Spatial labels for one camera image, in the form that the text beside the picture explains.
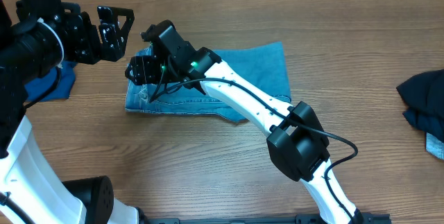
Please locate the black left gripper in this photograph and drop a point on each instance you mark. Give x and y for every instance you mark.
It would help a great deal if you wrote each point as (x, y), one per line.
(87, 35)

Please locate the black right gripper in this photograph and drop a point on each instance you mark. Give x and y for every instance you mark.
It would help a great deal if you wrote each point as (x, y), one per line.
(146, 70)

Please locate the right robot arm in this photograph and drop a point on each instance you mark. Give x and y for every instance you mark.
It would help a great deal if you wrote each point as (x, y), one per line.
(297, 143)

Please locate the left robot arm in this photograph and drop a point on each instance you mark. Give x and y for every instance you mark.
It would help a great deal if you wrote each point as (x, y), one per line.
(49, 33)

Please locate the dark navy garment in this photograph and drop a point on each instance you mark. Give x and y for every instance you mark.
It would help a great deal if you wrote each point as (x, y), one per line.
(423, 95)

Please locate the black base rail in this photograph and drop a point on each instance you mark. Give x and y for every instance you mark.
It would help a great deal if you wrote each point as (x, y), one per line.
(298, 219)

